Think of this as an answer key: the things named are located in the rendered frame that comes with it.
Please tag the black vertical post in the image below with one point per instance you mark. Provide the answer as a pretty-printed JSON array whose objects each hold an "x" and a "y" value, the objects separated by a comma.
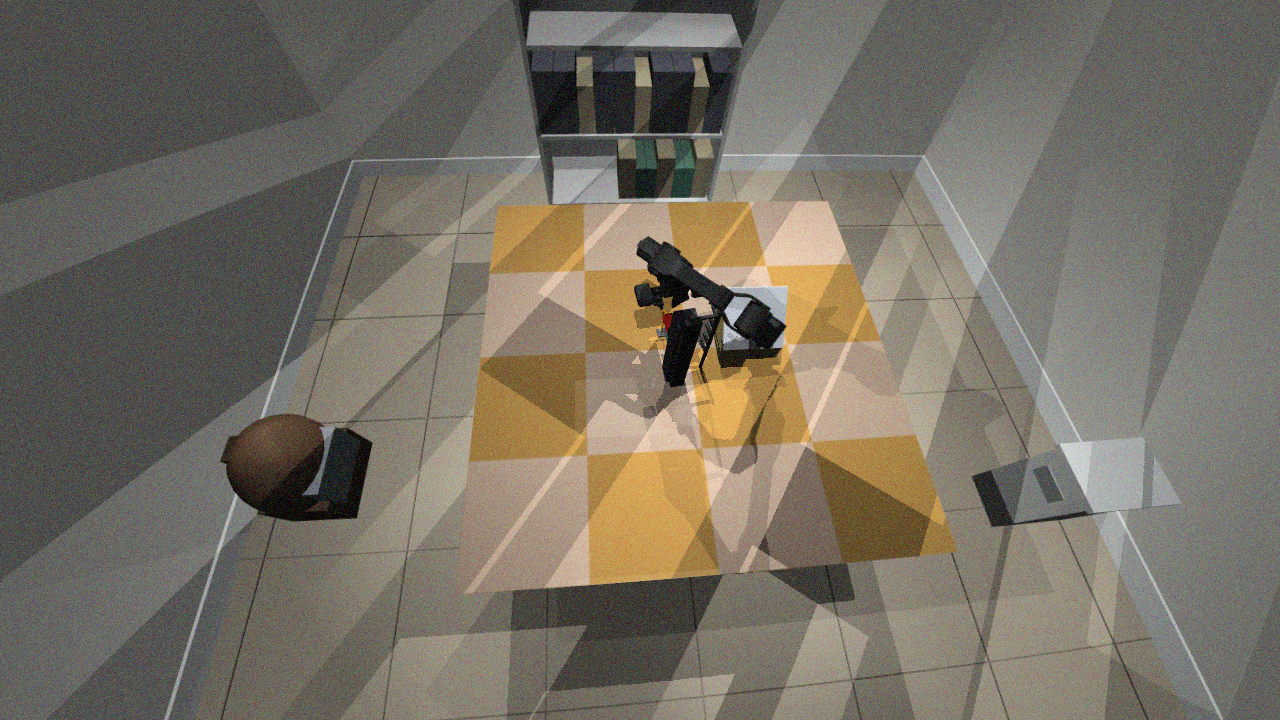
[{"x": 682, "y": 339}]

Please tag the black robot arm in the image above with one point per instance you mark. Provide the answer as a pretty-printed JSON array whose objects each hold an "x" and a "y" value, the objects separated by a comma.
[{"x": 755, "y": 322}]

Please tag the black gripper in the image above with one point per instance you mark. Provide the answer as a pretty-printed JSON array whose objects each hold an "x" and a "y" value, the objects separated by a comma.
[{"x": 647, "y": 296}]

